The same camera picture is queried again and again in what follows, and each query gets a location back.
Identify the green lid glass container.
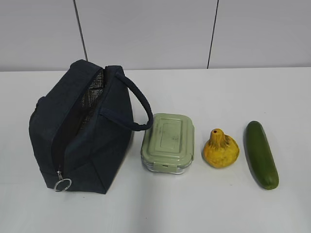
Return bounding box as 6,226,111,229
140,113,194,174

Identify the green toy cucumber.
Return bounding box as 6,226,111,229
243,121,279,190

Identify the metal zipper pull ring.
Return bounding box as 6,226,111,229
53,170,72,193

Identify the yellow toy squash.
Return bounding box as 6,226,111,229
203,129,240,168

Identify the dark blue lunch bag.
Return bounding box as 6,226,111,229
29,60,154,194

